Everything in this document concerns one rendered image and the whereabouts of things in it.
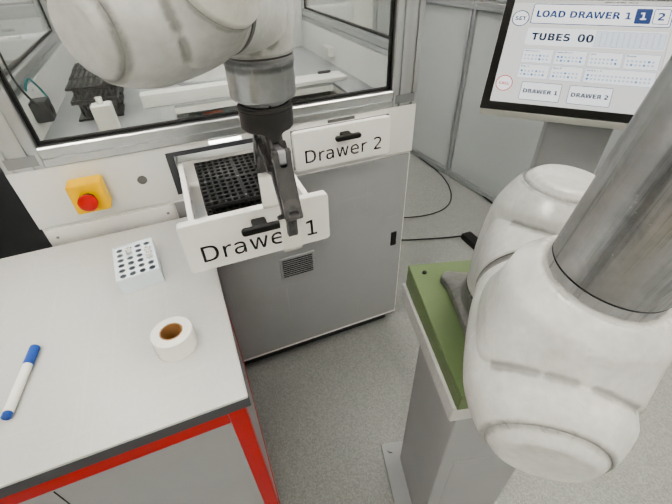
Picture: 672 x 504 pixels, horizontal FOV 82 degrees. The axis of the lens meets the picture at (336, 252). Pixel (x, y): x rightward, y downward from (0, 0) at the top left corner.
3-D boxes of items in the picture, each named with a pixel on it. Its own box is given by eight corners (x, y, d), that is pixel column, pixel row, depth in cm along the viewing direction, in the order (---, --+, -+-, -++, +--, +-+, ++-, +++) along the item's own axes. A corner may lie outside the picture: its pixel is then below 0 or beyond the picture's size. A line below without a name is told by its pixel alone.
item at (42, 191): (411, 150, 120) (416, 103, 111) (39, 230, 92) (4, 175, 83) (311, 76, 189) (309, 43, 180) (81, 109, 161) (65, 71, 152)
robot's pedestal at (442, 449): (509, 537, 108) (633, 387, 60) (405, 556, 105) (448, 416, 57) (466, 432, 131) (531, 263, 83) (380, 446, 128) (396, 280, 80)
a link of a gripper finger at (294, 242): (297, 208, 57) (299, 211, 57) (301, 245, 62) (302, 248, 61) (278, 213, 57) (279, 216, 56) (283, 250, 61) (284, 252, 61)
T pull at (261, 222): (282, 228, 72) (281, 222, 71) (242, 238, 70) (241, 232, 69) (277, 218, 75) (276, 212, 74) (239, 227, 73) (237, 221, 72)
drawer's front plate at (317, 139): (389, 152, 115) (391, 116, 108) (296, 172, 107) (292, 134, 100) (386, 150, 116) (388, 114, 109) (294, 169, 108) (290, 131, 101)
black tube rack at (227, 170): (290, 213, 87) (287, 188, 83) (212, 232, 83) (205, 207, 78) (266, 172, 103) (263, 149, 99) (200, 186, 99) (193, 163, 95)
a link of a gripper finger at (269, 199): (258, 175, 66) (257, 173, 66) (263, 209, 70) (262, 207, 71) (275, 171, 67) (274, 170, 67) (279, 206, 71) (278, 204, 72)
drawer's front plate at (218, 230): (330, 237, 83) (327, 193, 76) (192, 274, 75) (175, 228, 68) (327, 233, 84) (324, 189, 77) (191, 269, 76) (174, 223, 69)
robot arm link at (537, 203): (563, 269, 67) (630, 156, 53) (572, 354, 55) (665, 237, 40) (468, 247, 71) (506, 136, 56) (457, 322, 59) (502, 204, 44)
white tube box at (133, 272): (165, 280, 82) (159, 267, 80) (123, 295, 79) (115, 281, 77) (156, 249, 91) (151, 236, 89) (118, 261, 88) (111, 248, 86)
